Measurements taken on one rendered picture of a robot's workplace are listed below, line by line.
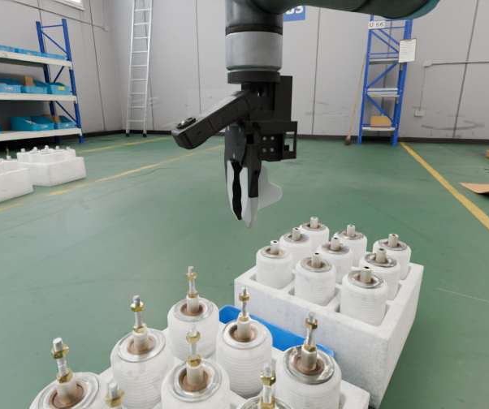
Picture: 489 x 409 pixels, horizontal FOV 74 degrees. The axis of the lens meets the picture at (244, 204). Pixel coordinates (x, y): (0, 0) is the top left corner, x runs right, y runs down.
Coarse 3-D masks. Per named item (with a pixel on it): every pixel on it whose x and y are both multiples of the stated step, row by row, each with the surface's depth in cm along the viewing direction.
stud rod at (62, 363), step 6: (54, 342) 40; (60, 342) 41; (54, 348) 41; (60, 348) 41; (60, 360) 41; (66, 360) 42; (60, 366) 41; (66, 366) 42; (60, 372) 42; (66, 372) 42
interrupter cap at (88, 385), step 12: (84, 372) 47; (84, 384) 45; (96, 384) 45; (48, 396) 43; (84, 396) 43; (96, 396) 43; (36, 408) 41; (48, 408) 41; (60, 408) 41; (72, 408) 41; (84, 408) 41
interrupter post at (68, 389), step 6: (72, 372) 43; (72, 378) 42; (60, 384) 42; (66, 384) 42; (72, 384) 42; (60, 390) 42; (66, 390) 42; (72, 390) 43; (60, 396) 42; (66, 396) 42; (72, 396) 43; (60, 402) 42; (66, 402) 42
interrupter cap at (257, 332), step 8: (224, 328) 56; (232, 328) 56; (256, 328) 56; (264, 328) 56; (224, 336) 54; (232, 336) 54; (256, 336) 54; (264, 336) 54; (232, 344) 52; (240, 344) 52; (248, 344) 52; (256, 344) 52
